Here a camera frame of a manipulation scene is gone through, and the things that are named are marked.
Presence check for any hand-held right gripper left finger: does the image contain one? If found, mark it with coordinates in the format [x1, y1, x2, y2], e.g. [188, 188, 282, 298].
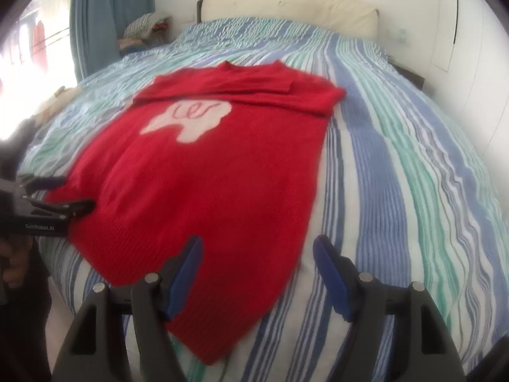
[52, 235, 204, 382]

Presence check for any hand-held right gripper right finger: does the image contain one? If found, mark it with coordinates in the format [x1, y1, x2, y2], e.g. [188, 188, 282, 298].
[312, 235, 467, 382]

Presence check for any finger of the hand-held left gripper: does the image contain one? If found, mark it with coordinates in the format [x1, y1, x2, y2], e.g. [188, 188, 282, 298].
[18, 175, 68, 192]
[22, 196, 96, 221]

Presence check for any red knit sweater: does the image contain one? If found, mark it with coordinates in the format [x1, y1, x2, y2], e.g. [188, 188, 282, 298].
[44, 60, 348, 367]

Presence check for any pile of mixed clothes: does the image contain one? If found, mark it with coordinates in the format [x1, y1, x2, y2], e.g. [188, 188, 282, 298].
[117, 13, 174, 55]

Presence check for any person's left hand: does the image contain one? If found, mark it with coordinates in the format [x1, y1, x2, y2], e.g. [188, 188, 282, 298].
[0, 238, 31, 289]

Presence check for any person's dark clothing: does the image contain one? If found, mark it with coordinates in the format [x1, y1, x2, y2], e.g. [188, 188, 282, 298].
[0, 239, 53, 382]

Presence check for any bed with striped blanket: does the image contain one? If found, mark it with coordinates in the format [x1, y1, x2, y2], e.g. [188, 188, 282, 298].
[20, 16, 509, 382]

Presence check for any red hanging garment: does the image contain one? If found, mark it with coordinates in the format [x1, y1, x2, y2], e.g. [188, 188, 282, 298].
[32, 20, 47, 65]

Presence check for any blue curtain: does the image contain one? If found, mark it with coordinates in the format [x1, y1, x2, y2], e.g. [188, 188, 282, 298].
[69, 0, 157, 82]

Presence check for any cream padded headboard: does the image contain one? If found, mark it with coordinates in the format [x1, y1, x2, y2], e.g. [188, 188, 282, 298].
[197, 0, 380, 41]

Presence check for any white wardrobe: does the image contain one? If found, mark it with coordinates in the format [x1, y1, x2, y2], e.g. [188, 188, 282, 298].
[429, 0, 509, 157]

